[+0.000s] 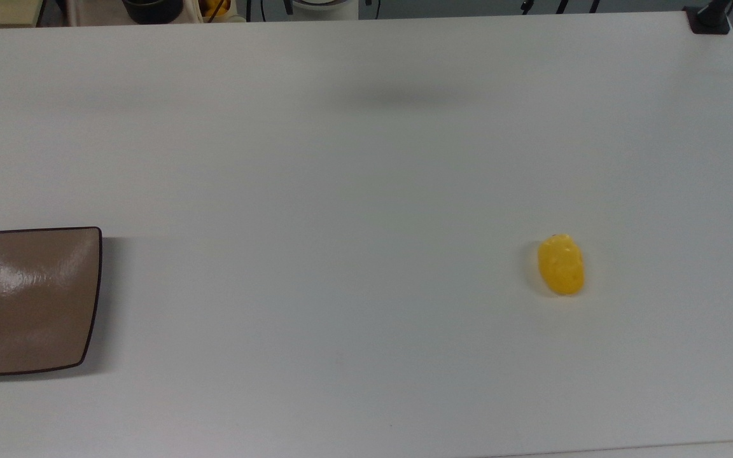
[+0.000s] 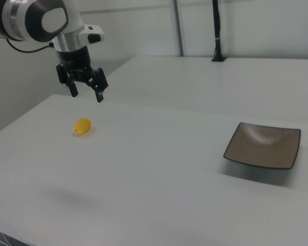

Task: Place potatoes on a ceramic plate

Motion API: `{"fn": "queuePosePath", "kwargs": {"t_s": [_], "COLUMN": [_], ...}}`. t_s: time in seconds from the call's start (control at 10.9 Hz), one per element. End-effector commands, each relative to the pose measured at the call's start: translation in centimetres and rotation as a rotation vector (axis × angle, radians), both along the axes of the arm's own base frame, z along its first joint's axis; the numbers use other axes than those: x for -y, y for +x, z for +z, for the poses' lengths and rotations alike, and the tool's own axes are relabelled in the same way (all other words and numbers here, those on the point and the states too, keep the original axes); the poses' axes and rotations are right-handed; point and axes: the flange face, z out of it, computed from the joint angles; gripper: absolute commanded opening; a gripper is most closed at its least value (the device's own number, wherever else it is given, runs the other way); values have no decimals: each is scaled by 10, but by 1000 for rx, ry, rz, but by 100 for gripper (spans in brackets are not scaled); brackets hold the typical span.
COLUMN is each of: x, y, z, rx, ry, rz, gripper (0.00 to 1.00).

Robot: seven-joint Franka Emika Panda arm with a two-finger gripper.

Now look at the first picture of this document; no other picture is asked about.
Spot yellow potato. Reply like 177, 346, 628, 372
537, 233, 585, 296

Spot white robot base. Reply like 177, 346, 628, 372
290, 0, 360, 22

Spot brown square ceramic plate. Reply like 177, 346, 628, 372
0, 226, 103, 377

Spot black tripod legs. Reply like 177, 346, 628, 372
520, 0, 601, 15

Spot black round pot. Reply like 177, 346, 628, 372
122, 0, 185, 25

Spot black table clamp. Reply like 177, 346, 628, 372
684, 0, 733, 35

